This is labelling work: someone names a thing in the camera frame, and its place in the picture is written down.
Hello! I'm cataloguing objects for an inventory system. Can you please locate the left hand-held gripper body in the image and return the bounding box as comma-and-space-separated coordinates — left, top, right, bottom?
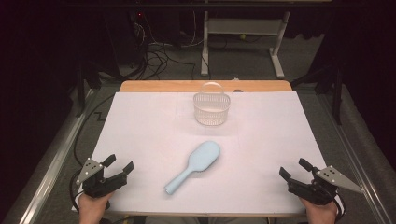
76, 157, 129, 199

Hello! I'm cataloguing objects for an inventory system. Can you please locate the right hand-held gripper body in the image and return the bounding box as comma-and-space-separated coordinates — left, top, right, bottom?
287, 165, 364, 206

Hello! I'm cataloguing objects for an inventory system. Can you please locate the light blue hairbrush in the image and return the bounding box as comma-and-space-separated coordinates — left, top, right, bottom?
163, 140, 221, 196

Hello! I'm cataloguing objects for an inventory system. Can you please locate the white plastic mesh basket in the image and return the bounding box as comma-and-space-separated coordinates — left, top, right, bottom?
192, 81, 232, 127

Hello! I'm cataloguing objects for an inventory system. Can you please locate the person's left hand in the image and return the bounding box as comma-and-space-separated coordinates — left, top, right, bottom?
78, 191, 115, 224

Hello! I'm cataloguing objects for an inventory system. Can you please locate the person's right hand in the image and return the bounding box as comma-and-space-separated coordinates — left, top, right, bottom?
299, 198, 339, 224

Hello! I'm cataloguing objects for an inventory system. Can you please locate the white paper sheet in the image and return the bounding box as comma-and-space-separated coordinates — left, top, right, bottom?
72, 91, 344, 216

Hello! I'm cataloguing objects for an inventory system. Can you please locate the black metal stand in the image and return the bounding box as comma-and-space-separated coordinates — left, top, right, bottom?
75, 57, 105, 118
290, 60, 344, 126

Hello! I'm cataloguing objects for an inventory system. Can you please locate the wooden table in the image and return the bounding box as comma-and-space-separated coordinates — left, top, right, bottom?
74, 79, 344, 218

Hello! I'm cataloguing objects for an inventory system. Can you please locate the dark computer tower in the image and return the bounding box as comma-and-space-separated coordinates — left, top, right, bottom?
104, 8, 151, 71

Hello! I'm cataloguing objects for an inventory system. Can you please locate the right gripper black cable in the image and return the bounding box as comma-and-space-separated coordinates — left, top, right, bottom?
332, 191, 347, 224

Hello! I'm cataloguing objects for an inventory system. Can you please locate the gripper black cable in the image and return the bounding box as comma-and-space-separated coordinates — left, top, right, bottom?
332, 191, 347, 224
68, 93, 117, 213

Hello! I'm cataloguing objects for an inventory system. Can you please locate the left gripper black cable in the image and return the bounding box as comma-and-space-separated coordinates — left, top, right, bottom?
68, 93, 117, 213

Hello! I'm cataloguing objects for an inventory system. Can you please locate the aluminium floor rail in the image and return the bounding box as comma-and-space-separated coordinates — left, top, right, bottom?
317, 92, 394, 224
18, 89, 95, 224

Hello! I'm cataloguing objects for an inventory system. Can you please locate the bundle of floor cables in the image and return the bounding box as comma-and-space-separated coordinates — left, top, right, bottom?
130, 12, 202, 81

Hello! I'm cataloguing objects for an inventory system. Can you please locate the white metal desk frame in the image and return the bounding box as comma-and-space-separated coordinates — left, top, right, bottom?
200, 10, 292, 80

